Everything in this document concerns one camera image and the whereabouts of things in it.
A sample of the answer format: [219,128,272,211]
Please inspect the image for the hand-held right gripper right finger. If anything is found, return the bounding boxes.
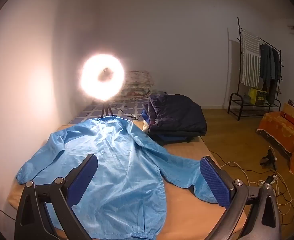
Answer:
[199,156,283,240]

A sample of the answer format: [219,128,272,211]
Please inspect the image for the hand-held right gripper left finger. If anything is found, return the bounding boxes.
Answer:
[15,154,98,240]

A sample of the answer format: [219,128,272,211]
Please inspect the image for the light blue zip jacket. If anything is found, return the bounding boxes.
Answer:
[15,116,219,240]

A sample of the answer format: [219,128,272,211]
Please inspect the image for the black clothes rack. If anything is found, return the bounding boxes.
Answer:
[227,17,285,120]

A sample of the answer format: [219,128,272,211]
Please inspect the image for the hanging dark clothes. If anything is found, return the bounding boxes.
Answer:
[259,44,281,104]

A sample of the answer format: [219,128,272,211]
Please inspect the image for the black folded garment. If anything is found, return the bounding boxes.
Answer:
[149,130,205,146]

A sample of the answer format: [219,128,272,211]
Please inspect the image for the white power strip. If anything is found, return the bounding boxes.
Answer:
[257,174,279,187]

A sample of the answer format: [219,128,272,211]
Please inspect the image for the black device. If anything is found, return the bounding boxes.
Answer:
[260,149,278,168]

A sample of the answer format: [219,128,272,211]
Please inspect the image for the black tripod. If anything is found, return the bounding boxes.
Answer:
[100,101,113,118]

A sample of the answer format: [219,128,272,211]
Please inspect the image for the navy puffer jacket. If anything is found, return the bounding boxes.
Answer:
[147,94,207,137]

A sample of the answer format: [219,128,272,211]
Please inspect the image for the blue checked bed sheet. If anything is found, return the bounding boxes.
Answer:
[68,89,170,125]

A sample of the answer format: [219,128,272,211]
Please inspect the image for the orange covered bench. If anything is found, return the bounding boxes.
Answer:
[257,111,294,175]

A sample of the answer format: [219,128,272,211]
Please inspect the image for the yellow box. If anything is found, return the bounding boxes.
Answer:
[248,87,267,105]

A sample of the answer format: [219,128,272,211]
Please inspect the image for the red box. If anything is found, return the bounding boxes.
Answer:
[281,112,294,128]

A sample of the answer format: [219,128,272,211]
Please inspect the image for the pale leaning board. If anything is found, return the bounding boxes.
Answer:
[227,27,241,107]

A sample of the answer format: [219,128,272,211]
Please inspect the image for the striped towel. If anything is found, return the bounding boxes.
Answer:
[240,29,261,87]

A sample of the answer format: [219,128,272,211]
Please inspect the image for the white cable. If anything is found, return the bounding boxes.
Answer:
[219,146,294,215]

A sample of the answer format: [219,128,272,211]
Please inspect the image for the ring light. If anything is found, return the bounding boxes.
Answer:
[78,52,127,103]

